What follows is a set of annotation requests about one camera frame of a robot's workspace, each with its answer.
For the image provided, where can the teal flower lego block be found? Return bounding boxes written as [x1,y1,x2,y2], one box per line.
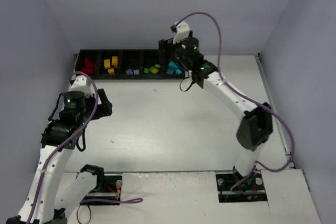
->
[167,61,179,71]

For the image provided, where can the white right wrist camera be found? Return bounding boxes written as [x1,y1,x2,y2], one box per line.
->
[171,20,191,44]

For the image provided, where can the red legos in bin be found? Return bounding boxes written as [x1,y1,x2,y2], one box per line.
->
[79,57,96,75]

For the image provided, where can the yellow long lego brick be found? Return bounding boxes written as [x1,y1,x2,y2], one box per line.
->
[103,59,111,69]

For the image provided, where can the black divided bin row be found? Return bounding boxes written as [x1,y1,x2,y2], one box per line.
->
[75,49,185,80]

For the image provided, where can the teal lilac green lego stack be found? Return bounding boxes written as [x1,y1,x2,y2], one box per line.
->
[166,69,174,75]

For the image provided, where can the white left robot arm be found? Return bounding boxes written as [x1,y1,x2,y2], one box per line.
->
[6,89,112,223]

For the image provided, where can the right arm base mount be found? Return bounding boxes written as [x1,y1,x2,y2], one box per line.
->
[215,170,268,203]

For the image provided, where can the lilac and lime lego stack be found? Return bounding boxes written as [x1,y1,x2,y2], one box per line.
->
[149,67,159,74]

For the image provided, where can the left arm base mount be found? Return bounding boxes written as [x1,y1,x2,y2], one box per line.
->
[80,173,122,206]

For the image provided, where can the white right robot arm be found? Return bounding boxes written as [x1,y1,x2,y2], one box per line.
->
[159,37,273,179]

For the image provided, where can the small orange lego brick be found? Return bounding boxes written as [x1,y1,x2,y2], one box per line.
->
[108,68,115,75]

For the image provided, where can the orange butterfly lego block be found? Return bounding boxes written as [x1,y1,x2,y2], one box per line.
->
[111,56,118,67]

